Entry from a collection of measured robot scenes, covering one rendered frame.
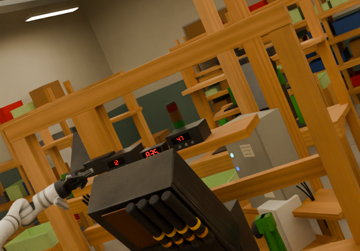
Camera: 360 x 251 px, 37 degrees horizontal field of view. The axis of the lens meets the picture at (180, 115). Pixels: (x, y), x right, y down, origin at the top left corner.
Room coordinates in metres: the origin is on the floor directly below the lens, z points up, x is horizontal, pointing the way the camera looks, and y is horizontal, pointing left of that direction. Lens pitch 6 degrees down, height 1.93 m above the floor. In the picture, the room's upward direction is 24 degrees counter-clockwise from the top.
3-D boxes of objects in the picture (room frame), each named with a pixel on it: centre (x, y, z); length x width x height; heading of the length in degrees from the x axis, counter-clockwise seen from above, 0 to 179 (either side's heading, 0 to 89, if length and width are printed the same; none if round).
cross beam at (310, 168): (2.50, 0.10, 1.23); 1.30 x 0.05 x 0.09; 67
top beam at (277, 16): (2.44, 0.13, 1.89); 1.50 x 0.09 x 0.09; 67
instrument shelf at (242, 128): (2.40, 0.14, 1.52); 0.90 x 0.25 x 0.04; 67
